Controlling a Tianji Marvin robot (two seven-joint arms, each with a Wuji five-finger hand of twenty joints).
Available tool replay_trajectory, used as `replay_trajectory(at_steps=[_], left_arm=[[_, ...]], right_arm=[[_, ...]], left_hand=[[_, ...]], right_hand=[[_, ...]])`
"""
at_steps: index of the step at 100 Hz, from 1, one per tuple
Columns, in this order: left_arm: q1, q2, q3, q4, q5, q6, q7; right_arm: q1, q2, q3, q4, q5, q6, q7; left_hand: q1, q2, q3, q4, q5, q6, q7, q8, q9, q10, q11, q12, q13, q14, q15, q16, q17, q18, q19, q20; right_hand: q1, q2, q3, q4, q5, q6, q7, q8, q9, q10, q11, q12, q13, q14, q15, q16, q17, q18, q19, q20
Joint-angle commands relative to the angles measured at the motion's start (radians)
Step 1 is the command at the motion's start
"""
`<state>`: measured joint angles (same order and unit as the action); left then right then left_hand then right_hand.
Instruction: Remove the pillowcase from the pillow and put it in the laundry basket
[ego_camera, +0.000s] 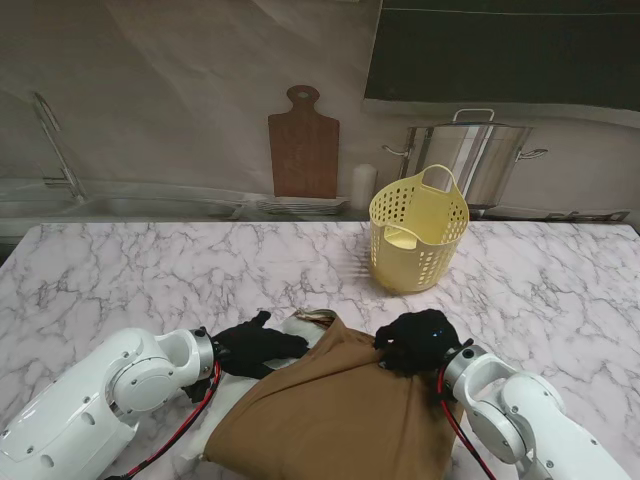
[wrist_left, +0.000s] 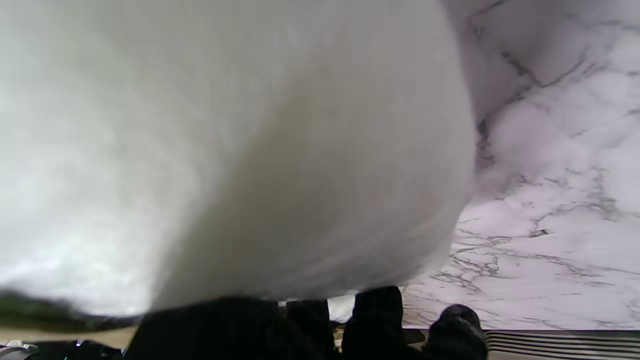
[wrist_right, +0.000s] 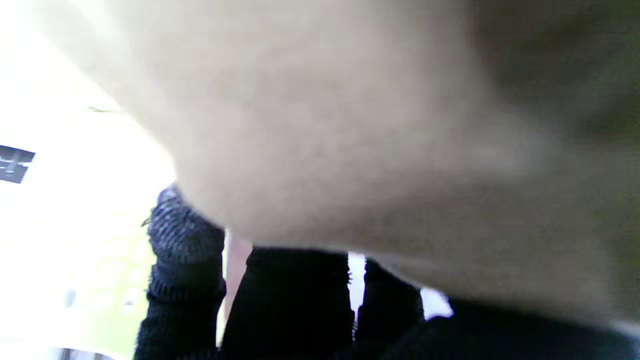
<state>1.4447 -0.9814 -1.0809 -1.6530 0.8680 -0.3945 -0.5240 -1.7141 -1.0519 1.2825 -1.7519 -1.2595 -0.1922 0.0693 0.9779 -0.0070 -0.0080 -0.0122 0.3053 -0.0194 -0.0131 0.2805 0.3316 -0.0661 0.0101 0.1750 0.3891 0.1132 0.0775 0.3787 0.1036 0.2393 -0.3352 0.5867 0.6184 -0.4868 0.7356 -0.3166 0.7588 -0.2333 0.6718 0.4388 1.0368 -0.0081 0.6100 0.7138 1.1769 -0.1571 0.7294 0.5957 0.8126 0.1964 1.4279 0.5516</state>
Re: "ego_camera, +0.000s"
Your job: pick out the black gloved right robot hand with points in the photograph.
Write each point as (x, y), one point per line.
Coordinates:
(420, 340)

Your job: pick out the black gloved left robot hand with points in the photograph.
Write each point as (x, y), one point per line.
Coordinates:
(250, 350)

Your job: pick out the white pillow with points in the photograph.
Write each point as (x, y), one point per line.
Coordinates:
(300, 330)

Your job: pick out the brown pillowcase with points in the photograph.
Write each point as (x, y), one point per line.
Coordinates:
(340, 415)

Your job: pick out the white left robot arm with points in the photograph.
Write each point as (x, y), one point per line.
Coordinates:
(75, 415)

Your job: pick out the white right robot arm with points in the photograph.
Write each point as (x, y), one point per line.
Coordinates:
(525, 415)

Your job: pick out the yellow perforated laundry basket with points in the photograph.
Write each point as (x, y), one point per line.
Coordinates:
(425, 220)

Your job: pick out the stack of white plates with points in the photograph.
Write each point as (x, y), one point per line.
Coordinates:
(300, 206)

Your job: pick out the steel kitchen sink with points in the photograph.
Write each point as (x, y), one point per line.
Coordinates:
(150, 206)

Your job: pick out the large steel stockpot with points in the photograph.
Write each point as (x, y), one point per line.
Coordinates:
(480, 155)

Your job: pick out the brown wooden cutting board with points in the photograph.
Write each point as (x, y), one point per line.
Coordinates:
(302, 150)

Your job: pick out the black stove grate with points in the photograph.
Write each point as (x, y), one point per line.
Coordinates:
(590, 216)

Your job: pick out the chrome kitchen faucet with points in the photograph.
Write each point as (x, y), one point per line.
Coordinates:
(76, 190)

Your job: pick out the dark range hood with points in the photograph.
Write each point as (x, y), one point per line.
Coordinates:
(500, 50)

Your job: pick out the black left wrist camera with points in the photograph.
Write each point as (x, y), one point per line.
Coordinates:
(197, 392)

